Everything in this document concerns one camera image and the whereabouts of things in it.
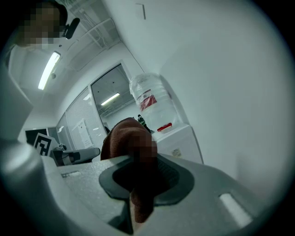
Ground black screen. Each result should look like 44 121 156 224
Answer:
24 128 48 146

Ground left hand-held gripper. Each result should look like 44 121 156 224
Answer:
33 132 101 167

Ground white paper sheet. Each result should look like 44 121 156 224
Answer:
71 118 94 149

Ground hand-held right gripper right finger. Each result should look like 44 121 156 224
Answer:
129 153 278 236

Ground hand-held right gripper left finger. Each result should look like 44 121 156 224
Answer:
43 154 135 235

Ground white water dispenser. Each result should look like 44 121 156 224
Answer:
151 74 205 165

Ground red plastic piece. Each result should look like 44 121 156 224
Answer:
157 122 173 133

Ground ceiling cable tray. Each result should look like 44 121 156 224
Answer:
68 0 122 49

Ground clear water bottle red label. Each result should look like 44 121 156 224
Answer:
129 72 183 130

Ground white window blinds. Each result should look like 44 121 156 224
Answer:
56 87 107 151

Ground black head camera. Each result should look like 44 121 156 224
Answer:
61 18 81 40

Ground brown cloth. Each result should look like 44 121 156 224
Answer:
100 117 167 224

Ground person's head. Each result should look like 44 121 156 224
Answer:
17 1 69 49

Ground long ceiling light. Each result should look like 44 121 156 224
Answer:
37 51 61 91
100 92 121 106

